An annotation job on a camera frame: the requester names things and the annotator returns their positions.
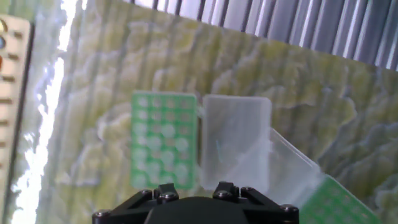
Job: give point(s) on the clear tip box green rack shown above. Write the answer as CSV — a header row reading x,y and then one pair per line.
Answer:
x,y
236,140
335,205

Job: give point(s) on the green marble patterned mat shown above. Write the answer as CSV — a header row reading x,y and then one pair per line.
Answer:
x,y
280,93

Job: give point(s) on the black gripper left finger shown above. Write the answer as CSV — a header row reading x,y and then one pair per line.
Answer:
x,y
124,214

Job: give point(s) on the wooden shape puzzle board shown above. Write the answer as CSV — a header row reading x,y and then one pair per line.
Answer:
x,y
12,93

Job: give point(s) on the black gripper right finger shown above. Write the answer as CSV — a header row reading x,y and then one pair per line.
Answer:
x,y
270,214

